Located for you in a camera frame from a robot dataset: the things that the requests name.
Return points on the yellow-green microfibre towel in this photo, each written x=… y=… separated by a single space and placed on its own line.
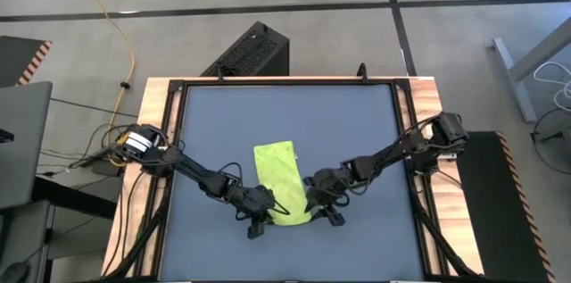
x=281 y=176

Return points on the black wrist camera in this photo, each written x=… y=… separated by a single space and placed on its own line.
x=332 y=217
x=259 y=229

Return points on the black mat hazard stripe edge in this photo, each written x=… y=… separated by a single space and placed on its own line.
x=495 y=207

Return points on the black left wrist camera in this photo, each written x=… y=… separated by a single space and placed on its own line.
x=259 y=229

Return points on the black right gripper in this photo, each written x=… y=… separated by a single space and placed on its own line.
x=332 y=185

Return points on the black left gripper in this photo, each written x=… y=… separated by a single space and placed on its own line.
x=252 y=200

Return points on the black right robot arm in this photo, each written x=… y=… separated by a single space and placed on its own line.
x=388 y=153

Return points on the black side desk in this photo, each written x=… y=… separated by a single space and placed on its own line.
x=76 y=196

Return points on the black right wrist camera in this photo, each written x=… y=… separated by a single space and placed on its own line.
x=332 y=217

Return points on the black perforated computer tower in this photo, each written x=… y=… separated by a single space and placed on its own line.
x=250 y=51

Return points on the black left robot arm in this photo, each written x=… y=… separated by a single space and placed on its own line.
x=196 y=169

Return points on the black computer mouse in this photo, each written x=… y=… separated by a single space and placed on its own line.
x=13 y=272

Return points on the wooden desk grey legs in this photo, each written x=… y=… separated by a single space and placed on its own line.
x=514 y=80

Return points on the black table frame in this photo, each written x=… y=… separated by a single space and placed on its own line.
x=290 y=81

